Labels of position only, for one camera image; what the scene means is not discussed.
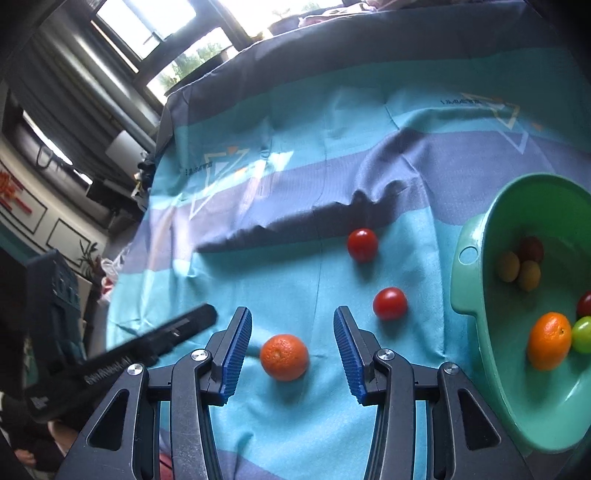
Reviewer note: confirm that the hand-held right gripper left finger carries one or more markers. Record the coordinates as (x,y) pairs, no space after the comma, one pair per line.
(235,355)

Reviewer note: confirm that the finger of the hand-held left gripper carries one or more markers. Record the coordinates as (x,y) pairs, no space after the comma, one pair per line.
(194,323)

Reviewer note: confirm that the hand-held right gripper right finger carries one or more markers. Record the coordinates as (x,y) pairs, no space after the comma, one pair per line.
(351,355)

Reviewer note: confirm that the small tangerine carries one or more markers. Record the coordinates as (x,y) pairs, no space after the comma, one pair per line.
(284,357)

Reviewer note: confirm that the green plastic basin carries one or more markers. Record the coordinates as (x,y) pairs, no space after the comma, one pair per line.
(508,392)

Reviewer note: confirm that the brown kiwi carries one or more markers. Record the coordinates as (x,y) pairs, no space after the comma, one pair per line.
(530,276)

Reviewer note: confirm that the large orange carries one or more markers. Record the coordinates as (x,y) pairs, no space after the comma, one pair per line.
(549,341)

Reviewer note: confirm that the small cherry tomato with stem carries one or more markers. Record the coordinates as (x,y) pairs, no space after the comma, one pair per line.
(532,248)

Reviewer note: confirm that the green tomato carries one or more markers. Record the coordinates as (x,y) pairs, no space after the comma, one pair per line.
(582,334)

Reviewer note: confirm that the red cherry tomato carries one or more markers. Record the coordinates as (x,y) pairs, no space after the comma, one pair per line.
(363,244)
(390,303)
(585,304)

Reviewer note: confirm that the dark teal crate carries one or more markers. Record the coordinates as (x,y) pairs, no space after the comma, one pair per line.
(55,295)

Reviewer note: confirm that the potted plant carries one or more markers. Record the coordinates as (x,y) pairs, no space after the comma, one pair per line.
(89,256)

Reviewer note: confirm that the blue and teal printed blanket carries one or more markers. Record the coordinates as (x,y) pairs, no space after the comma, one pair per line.
(300,184)

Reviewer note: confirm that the small yellow fruit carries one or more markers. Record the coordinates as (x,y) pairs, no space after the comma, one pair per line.
(508,266)

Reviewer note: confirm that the window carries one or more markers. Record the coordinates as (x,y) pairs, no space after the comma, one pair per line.
(152,41)

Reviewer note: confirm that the white wall unit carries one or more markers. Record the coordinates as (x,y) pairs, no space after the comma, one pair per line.
(125,150)

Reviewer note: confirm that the framed wall poster red figures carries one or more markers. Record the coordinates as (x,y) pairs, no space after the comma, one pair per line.
(18,198)

